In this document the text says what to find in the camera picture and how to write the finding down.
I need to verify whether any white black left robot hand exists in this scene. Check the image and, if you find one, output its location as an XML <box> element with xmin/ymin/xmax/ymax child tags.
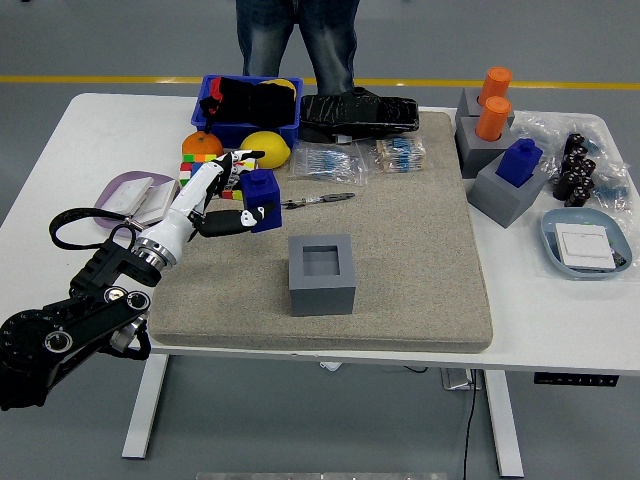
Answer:
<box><xmin>137</xmin><ymin>149</ymin><xmax>276</xmax><ymax>266</ymax></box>

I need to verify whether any blue square seal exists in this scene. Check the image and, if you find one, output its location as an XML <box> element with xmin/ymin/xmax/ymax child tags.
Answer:
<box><xmin>494</xmin><ymin>137</ymin><xmax>544</xmax><ymax>189</ymax></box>
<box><xmin>238</xmin><ymin>168</ymin><xmax>284</xmax><ymax>234</ymax></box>

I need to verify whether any grey square seal holder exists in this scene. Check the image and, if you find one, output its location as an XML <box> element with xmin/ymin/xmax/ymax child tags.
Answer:
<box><xmin>467</xmin><ymin>149</ymin><xmax>550</xmax><ymax>230</ymax></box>
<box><xmin>455</xmin><ymin>87</ymin><xmax>516</xmax><ymax>126</ymax></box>
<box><xmin>287</xmin><ymin>233</ymin><xmax>358</xmax><ymax>317</ymax></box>
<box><xmin>453</xmin><ymin>115</ymin><xmax>514</xmax><ymax>179</ymax></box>

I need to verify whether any orange cylinder seal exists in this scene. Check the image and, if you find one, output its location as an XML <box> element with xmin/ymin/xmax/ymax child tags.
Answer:
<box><xmin>478</xmin><ymin>66</ymin><xmax>514</xmax><ymax>107</ymax></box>
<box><xmin>474</xmin><ymin>95</ymin><xmax>513</xmax><ymax>143</ymax></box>

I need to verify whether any colourful puzzle cube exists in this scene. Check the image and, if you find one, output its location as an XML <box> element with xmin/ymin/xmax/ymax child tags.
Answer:
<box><xmin>178</xmin><ymin>152</ymin><xmax>221</xmax><ymax>190</ymax></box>
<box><xmin>215</xmin><ymin>152</ymin><xmax>259</xmax><ymax>202</ymax></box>

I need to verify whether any orange fruit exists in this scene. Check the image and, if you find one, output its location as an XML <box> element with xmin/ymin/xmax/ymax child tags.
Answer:
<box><xmin>181</xmin><ymin>131</ymin><xmax>225</xmax><ymax>160</ymax></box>

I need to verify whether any purple tray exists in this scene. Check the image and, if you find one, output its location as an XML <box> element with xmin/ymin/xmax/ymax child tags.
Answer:
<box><xmin>91</xmin><ymin>170</ymin><xmax>181</xmax><ymax>236</ymax></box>

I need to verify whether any blue plastic bin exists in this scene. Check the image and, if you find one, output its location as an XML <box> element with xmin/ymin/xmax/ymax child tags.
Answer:
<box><xmin>190</xmin><ymin>74</ymin><xmax>305</xmax><ymax>150</ymax></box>

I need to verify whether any yellow lemon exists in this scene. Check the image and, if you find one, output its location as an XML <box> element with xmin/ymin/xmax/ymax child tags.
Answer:
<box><xmin>238</xmin><ymin>131</ymin><xmax>292</xmax><ymax>169</ymax></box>

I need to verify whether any black cloth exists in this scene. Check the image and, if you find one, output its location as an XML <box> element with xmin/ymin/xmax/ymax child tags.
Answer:
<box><xmin>199</xmin><ymin>76</ymin><xmax>297</xmax><ymax>126</ymax></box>

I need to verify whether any black silver pen tool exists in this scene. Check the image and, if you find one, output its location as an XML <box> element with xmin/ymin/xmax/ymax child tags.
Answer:
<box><xmin>281</xmin><ymin>192</ymin><xmax>357</xmax><ymax>210</ymax></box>

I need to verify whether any clear bag of blue resistors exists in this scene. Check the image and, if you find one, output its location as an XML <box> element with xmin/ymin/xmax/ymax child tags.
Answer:
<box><xmin>359</xmin><ymin>135</ymin><xmax>429</xmax><ymax>174</ymax></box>
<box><xmin>288</xmin><ymin>142</ymin><xmax>370</xmax><ymax>187</ymax></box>

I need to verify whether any person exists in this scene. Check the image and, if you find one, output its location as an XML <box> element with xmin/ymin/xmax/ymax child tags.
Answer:
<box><xmin>234</xmin><ymin>0</ymin><xmax>362</xmax><ymax>96</ymax></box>

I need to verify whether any black wrapped keyboard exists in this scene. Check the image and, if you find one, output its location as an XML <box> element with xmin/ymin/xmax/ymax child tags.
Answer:
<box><xmin>298</xmin><ymin>85</ymin><xmax>420</xmax><ymax>144</ymax></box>

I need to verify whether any white table leg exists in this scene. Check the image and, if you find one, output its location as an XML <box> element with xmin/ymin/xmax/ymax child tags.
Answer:
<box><xmin>121</xmin><ymin>353</ymin><xmax>170</xmax><ymax>460</ymax></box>
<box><xmin>482</xmin><ymin>369</ymin><xmax>525</xmax><ymax>478</ymax></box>

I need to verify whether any beige fabric mat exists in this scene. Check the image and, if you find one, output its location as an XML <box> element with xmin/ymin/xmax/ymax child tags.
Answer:
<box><xmin>147</xmin><ymin>110</ymin><xmax>495</xmax><ymax>355</ymax></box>

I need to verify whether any grey box under table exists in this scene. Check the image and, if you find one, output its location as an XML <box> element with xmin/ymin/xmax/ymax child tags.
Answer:
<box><xmin>439</xmin><ymin>368</ymin><xmax>484</xmax><ymax>391</ymax></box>

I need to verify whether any clear bag of blue components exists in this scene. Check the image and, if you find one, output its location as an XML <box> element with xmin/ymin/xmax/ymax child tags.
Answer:
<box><xmin>592</xmin><ymin>162</ymin><xmax>632</xmax><ymax>211</ymax></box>
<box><xmin>512</xmin><ymin>110</ymin><xmax>609</xmax><ymax>174</ymax></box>

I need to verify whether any light blue tray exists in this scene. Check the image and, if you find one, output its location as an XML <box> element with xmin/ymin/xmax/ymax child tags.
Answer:
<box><xmin>540</xmin><ymin>207</ymin><xmax>632</xmax><ymax>280</ymax></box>

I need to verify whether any black table control panel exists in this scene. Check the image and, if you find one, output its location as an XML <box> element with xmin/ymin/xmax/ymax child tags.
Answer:
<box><xmin>532</xmin><ymin>372</ymin><xmax>620</xmax><ymax>389</ymax></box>

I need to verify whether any white switch panel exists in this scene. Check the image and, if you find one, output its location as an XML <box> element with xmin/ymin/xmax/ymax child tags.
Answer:
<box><xmin>130</xmin><ymin>179</ymin><xmax>180</xmax><ymax>226</ymax></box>
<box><xmin>97</xmin><ymin>177</ymin><xmax>155</xmax><ymax>219</ymax></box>
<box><xmin>553</xmin><ymin>222</ymin><xmax>617</xmax><ymax>272</ymax></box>

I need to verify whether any red strap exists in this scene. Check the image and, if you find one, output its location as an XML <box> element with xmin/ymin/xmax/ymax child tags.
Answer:
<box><xmin>207</xmin><ymin>78</ymin><xmax>223</xmax><ymax>119</ymax></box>

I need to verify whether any black power cable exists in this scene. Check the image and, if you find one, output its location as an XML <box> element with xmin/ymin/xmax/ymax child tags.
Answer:
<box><xmin>462</xmin><ymin>369</ymin><xmax>480</xmax><ymax>480</ymax></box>

